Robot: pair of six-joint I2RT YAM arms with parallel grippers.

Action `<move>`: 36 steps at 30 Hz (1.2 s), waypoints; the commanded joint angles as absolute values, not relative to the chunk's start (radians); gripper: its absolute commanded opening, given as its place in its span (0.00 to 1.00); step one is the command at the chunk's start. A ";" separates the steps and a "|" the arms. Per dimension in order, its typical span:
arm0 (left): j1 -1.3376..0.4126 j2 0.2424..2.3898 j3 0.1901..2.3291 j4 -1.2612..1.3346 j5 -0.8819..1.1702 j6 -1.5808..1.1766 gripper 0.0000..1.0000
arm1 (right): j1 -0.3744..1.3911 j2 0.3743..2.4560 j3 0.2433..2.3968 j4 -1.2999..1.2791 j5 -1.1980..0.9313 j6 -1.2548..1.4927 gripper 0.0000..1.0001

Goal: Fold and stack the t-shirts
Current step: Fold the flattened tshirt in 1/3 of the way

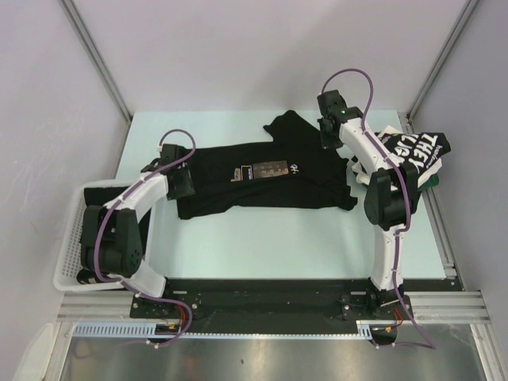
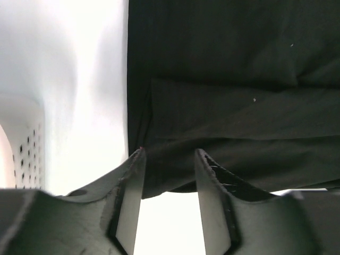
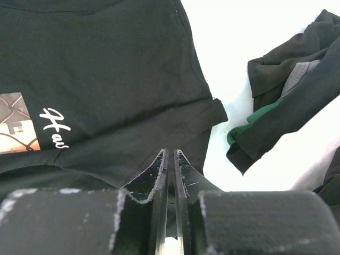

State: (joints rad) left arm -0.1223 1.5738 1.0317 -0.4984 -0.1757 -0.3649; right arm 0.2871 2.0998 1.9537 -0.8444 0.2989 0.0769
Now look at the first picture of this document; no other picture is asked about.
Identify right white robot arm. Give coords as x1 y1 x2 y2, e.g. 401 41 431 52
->
317 90 419 318

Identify white plastic laundry basket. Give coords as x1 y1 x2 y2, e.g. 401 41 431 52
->
53 176 167 298

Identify green folded t shirt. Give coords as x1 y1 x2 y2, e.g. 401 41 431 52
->
419 174 440 191

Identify white slotted cable duct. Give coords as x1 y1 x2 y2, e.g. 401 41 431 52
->
73 322 372 341

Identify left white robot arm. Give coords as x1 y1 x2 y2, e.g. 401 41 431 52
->
78 144 194 318

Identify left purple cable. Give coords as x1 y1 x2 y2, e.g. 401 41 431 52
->
75 129 198 360

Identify aluminium frame rail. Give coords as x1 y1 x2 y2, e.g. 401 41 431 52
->
56 291 491 324

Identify black graphic t shirt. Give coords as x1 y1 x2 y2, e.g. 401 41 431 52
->
177 110 357 220

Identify black clothes in basket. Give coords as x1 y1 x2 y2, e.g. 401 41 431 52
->
76 187 151 284

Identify black folded lettered t shirt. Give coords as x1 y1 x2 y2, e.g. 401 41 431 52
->
402 133 452 177

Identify purple cable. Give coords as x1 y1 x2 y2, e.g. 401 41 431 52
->
75 129 198 360
321 67 436 351

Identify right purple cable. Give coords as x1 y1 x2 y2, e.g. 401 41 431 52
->
321 67 436 351

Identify white folded t shirt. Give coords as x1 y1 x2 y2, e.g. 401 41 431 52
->
352 125 442 189

